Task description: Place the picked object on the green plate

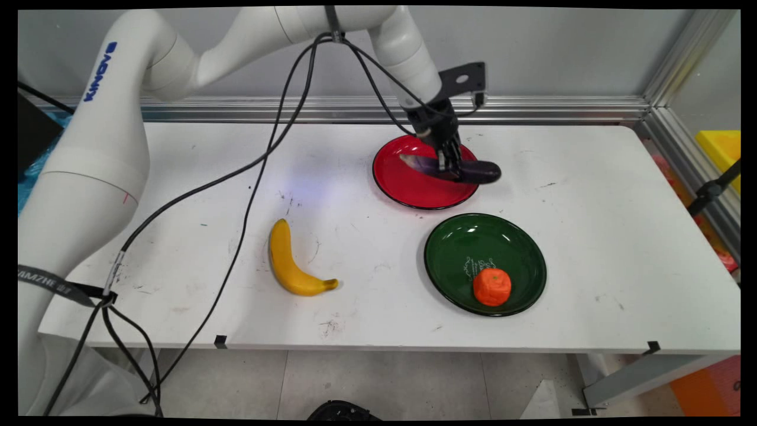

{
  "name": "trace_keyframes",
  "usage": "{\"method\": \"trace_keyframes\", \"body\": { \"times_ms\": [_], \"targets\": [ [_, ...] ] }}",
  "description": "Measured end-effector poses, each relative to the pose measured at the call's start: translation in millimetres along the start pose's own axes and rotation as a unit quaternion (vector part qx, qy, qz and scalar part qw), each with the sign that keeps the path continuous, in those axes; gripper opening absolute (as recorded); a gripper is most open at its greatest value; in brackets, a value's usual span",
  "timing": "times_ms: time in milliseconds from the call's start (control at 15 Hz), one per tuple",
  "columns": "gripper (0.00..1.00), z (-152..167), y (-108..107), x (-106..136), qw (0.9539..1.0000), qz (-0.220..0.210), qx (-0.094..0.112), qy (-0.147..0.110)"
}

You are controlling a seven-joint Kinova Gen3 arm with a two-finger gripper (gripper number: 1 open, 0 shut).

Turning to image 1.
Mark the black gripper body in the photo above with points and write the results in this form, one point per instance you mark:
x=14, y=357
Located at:
x=434, y=121

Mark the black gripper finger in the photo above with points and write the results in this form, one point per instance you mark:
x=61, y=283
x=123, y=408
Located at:
x=443, y=161
x=455, y=157

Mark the purple toy eggplant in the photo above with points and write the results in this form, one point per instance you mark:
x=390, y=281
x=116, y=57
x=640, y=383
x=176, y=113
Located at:
x=479, y=173

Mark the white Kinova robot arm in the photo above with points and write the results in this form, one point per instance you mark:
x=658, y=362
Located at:
x=89, y=177

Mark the red plate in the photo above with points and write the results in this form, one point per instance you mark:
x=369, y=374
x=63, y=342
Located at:
x=408, y=183

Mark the green plate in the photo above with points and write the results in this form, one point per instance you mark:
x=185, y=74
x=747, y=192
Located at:
x=502, y=248

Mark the orange toy tangerine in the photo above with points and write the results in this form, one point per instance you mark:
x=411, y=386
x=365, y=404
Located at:
x=492, y=287

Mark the yellow toy banana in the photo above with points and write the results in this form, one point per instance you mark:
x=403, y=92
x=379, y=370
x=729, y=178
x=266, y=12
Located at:
x=284, y=260

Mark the black clamp stand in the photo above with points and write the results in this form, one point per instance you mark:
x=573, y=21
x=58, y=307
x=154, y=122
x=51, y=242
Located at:
x=709, y=190

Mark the yellow bin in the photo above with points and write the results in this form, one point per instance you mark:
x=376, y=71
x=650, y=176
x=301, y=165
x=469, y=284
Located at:
x=724, y=148

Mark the black round floor object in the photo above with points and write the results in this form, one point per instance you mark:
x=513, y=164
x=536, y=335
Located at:
x=343, y=411

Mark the black tape marker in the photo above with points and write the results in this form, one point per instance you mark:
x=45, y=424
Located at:
x=653, y=347
x=220, y=341

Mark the grey table leg brace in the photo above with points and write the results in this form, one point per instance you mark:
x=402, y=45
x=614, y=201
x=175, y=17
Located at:
x=639, y=378

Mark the small red object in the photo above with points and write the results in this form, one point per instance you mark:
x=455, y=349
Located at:
x=726, y=260

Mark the orange box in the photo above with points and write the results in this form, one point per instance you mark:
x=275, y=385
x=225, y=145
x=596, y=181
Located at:
x=709, y=390

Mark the black monitor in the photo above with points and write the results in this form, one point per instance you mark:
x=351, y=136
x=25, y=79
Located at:
x=32, y=136

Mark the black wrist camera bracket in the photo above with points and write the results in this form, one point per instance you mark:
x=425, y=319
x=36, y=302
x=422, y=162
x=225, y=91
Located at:
x=464, y=80

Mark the long aluminium frame rail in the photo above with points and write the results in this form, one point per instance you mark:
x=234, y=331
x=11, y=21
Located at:
x=562, y=109

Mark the aluminium frame side rail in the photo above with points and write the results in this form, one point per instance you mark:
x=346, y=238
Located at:
x=680, y=118

